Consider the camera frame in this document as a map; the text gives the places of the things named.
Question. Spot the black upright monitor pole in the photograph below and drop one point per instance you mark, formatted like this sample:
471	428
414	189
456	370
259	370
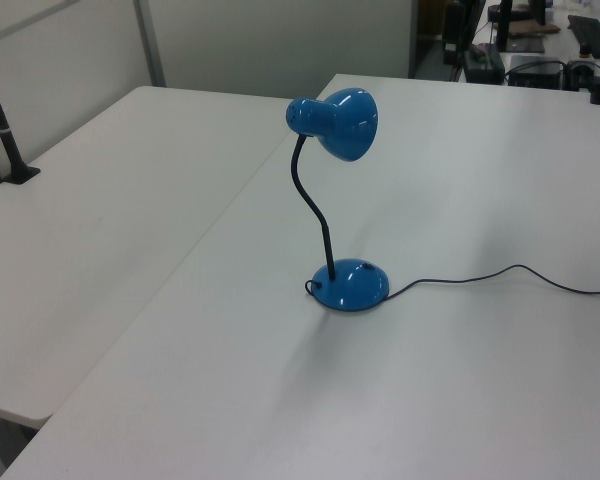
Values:
503	22

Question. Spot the black electronics box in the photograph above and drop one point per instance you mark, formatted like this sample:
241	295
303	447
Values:
535	72

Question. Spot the black tower case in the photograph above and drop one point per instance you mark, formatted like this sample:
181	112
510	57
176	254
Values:
455	30

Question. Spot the black computer keyboard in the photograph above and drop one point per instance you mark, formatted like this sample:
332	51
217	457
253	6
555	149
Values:
591	32

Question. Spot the black power supply unit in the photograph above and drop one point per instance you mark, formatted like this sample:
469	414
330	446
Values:
482	65

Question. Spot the black slanted camera stand pole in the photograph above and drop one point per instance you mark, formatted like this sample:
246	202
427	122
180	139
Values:
5	135

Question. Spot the blue gooseneck desk lamp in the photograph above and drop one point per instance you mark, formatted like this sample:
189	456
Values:
351	125

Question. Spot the grey metal partition post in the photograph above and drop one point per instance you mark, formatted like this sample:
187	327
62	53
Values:
150	45

